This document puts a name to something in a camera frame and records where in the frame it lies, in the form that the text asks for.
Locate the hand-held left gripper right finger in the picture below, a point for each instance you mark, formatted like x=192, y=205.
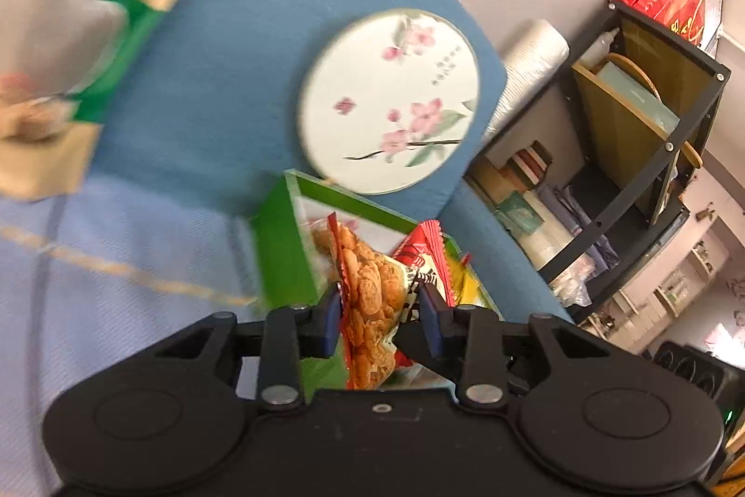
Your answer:
x=430, y=322

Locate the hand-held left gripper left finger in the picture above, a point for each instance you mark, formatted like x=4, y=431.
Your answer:
x=330, y=322

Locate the clear red-edged cracker packet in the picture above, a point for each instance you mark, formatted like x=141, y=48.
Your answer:
x=366, y=293

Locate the yellow snack bag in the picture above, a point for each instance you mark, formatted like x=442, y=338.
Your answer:
x=465, y=281

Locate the red lion snack packet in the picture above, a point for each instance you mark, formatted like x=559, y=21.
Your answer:
x=425, y=252

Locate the green cardboard box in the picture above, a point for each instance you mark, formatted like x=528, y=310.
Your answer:
x=279, y=241

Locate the green cartons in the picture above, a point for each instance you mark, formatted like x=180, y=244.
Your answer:
x=518, y=214

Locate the purple plastic bags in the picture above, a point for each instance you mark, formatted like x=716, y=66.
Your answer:
x=570, y=217

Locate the light blue checked blanket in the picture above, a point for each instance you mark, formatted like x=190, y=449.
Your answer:
x=116, y=270

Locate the round floral fan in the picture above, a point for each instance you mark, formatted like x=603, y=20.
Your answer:
x=378, y=89

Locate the white storage rack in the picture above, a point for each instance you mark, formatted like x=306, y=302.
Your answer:
x=675, y=293

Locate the black device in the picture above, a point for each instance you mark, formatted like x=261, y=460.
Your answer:
x=692, y=375

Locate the silver foil roll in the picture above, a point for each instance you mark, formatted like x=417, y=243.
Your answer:
x=529, y=66

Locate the blue fabric sofa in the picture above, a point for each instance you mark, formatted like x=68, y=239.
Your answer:
x=233, y=37

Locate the pale green board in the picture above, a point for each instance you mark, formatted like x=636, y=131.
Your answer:
x=637, y=98

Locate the wooden hoop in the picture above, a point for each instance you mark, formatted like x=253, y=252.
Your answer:
x=692, y=153

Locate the white squeeze bottle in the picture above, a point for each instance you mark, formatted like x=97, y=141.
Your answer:
x=599, y=46

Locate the black metal shelf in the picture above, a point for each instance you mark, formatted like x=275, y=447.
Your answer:
x=698, y=95

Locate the beige green grain pouch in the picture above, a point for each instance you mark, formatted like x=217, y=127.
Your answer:
x=70, y=8

